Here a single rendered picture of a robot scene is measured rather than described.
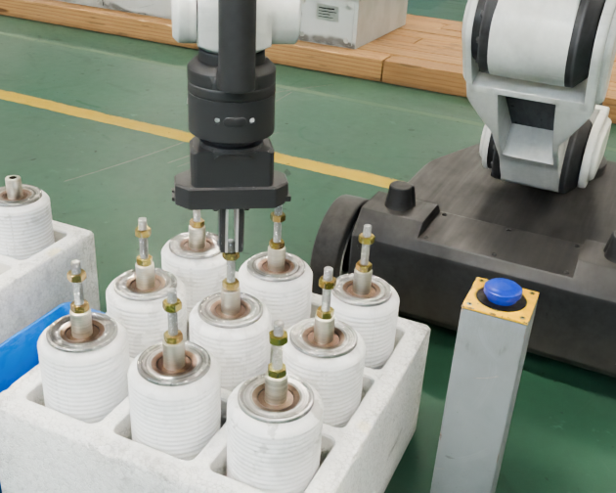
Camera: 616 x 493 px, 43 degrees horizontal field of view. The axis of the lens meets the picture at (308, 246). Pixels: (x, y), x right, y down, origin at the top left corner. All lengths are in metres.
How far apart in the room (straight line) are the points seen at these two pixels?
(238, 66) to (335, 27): 2.20
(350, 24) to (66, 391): 2.21
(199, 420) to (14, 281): 0.43
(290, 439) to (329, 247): 0.58
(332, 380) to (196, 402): 0.15
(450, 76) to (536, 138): 1.40
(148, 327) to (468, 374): 0.37
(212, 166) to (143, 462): 0.30
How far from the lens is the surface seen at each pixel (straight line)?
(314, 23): 2.95
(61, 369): 0.86
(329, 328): 0.84
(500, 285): 0.85
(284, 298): 0.97
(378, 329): 0.94
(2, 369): 1.13
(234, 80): 0.72
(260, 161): 0.80
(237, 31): 0.71
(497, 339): 0.84
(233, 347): 0.88
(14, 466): 0.96
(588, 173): 1.40
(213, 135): 0.77
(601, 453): 1.20
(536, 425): 1.21
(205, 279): 1.02
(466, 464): 0.95
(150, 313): 0.93
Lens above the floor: 0.74
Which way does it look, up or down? 28 degrees down
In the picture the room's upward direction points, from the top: 3 degrees clockwise
